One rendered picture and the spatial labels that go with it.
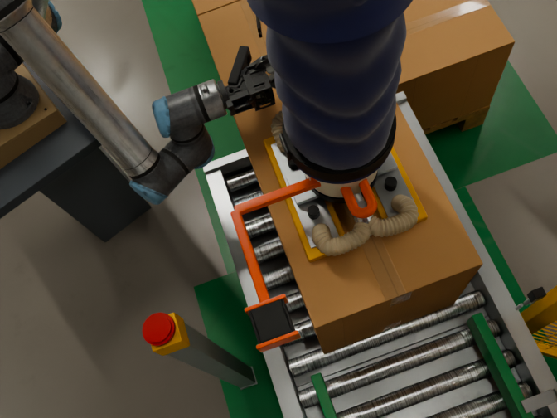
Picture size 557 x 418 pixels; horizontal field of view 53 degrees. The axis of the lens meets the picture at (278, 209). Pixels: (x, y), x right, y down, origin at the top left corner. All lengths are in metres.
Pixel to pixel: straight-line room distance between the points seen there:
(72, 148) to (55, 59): 0.64
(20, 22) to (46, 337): 1.58
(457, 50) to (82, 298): 1.76
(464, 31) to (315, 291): 1.21
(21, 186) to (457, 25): 1.55
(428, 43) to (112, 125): 1.21
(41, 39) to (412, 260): 0.90
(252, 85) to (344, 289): 0.51
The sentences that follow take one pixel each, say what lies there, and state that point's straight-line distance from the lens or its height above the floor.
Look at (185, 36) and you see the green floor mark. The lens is 2.97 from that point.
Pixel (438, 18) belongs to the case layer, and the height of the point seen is 0.54.
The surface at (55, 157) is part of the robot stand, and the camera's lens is 1.85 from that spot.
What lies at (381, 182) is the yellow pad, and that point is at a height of 0.97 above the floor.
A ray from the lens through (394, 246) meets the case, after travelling 1.29.
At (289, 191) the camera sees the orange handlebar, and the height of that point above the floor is 1.09.
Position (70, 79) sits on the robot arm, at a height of 1.28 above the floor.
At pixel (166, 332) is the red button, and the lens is 1.21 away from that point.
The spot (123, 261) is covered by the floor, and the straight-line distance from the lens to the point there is 2.47.
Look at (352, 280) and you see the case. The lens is 1.26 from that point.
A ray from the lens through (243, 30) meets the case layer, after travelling 2.18.
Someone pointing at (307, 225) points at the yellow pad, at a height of 0.97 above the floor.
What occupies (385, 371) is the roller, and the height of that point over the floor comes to 0.55.
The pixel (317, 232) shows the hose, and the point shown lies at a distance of 1.23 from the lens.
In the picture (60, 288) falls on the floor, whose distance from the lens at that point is 2.55.
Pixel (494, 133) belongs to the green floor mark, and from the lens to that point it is 2.56.
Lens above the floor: 2.17
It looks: 66 degrees down
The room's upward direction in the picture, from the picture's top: 19 degrees counter-clockwise
